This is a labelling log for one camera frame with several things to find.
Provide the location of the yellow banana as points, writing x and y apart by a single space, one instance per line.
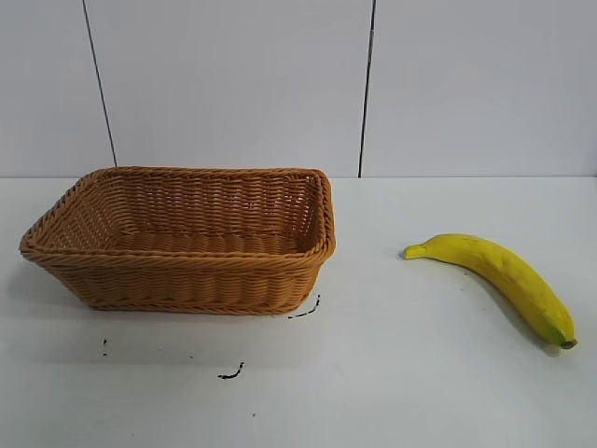
508 275

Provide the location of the brown woven wicker basket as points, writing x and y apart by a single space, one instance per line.
186 280

